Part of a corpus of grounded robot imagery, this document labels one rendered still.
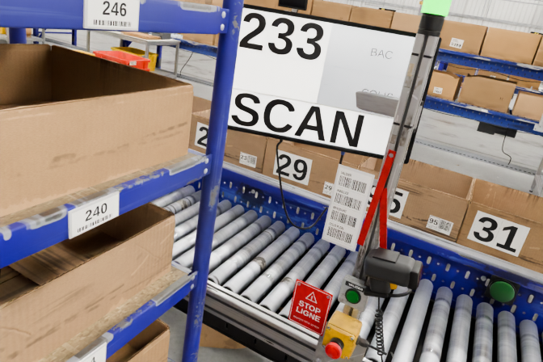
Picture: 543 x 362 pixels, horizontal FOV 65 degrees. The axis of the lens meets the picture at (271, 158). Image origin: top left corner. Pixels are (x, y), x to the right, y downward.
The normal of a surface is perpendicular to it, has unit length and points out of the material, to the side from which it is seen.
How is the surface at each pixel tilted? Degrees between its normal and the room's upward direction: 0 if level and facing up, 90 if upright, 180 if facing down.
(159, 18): 90
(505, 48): 90
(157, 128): 91
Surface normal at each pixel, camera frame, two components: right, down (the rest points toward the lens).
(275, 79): -0.12, 0.25
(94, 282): 0.87, 0.30
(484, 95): -0.51, 0.22
